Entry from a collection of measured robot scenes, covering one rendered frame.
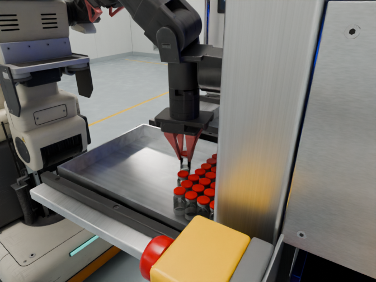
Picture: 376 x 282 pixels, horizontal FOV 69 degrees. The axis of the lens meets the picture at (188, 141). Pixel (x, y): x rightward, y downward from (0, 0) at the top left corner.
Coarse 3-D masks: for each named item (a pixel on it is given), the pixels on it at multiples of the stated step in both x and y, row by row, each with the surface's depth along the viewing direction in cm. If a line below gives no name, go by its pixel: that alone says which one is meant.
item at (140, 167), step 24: (120, 144) 67; (144, 144) 70; (168, 144) 70; (216, 144) 63; (72, 168) 57; (96, 168) 59; (120, 168) 59; (144, 168) 59; (168, 168) 59; (192, 168) 59; (96, 192) 49; (120, 192) 52; (144, 192) 52; (168, 192) 52; (168, 216) 41
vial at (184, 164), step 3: (183, 156) 55; (180, 159) 56; (183, 159) 56; (186, 159) 56; (180, 162) 57; (183, 162) 56; (186, 162) 56; (189, 162) 56; (180, 165) 57; (183, 165) 56; (186, 165) 56; (189, 165) 57; (180, 168) 57; (183, 168) 57; (186, 168) 57; (189, 168) 57; (189, 171) 57
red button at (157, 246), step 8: (152, 240) 24; (160, 240) 24; (168, 240) 24; (152, 248) 23; (160, 248) 23; (144, 256) 23; (152, 256) 23; (160, 256) 23; (144, 264) 23; (152, 264) 23; (144, 272) 23
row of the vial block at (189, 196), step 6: (216, 168) 51; (210, 174) 49; (204, 180) 47; (210, 180) 48; (192, 186) 46; (198, 186) 46; (204, 186) 46; (186, 192) 44; (192, 192) 44; (198, 192) 45; (186, 198) 43; (192, 198) 43; (186, 204) 44; (192, 204) 43; (186, 210) 44; (192, 210) 44; (186, 216) 45; (192, 216) 44
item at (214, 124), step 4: (216, 108) 84; (216, 112) 85; (216, 116) 86; (216, 120) 84; (212, 124) 81; (216, 124) 81; (208, 128) 72; (212, 128) 72; (216, 128) 71; (212, 132) 72; (216, 132) 72
